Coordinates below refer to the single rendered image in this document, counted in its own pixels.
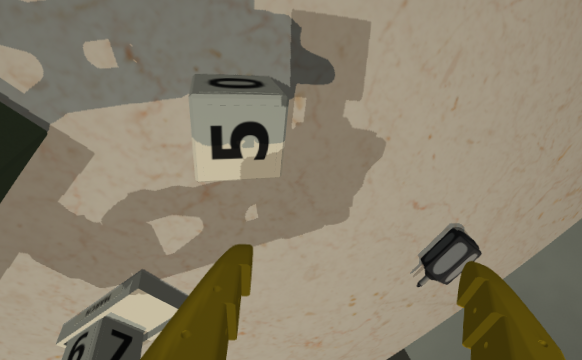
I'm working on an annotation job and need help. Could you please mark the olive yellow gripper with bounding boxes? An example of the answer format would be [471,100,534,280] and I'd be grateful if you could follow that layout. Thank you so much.
[140,244,566,360]

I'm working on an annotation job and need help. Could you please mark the black screwdriver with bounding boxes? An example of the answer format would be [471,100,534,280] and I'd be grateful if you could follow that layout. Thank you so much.
[417,228,482,287]

